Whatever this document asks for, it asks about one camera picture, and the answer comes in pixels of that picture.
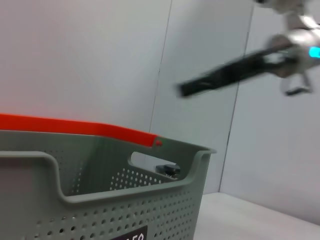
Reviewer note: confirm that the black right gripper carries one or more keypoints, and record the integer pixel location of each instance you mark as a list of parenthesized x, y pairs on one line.
[(250, 65)]

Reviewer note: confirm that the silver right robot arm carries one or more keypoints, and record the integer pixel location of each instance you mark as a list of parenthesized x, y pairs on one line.
[(300, 37)]

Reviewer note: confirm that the grey perforated storage basket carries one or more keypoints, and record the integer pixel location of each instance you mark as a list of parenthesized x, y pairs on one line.
[(125, 200)]

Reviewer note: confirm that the black pitcher lid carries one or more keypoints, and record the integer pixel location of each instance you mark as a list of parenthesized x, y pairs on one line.
[(168, 168)]

